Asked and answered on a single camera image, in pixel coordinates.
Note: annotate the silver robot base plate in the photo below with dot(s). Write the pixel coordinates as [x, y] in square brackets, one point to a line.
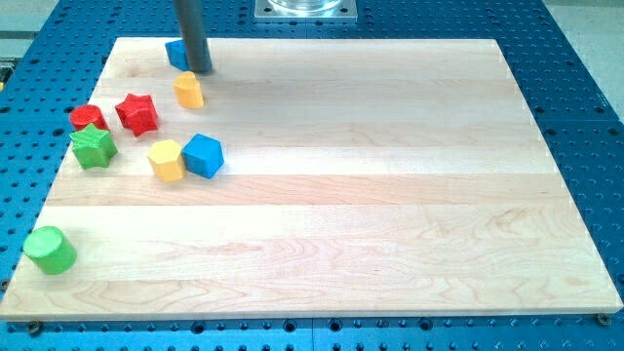
[276, 10]

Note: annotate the yellow hexagon block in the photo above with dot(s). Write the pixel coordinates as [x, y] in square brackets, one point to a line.
[166, 160]

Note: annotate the green cylinder block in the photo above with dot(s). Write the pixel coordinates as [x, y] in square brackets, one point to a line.
[50, 250]

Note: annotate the yellow heart block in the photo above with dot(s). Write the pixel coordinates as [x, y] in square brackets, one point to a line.
[188, 90]

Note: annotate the light wooden board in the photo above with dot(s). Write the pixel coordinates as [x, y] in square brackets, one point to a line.
[361, 178]

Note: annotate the red star block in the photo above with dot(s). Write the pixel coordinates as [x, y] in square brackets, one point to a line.
[138, 114]

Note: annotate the red cylinder block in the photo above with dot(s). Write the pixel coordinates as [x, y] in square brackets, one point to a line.
[86, 114]

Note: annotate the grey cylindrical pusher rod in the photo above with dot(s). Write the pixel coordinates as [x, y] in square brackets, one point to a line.
[193, 33]

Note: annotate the green star block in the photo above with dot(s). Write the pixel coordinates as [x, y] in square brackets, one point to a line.
[93, 147]

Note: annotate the blue cube block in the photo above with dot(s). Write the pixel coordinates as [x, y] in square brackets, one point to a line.
[203, 156]

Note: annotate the blue block behind rod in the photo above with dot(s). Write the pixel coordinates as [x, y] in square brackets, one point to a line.
[177, 55]

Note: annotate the blue perforated metal table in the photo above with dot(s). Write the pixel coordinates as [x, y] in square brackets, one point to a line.
[579, 123]

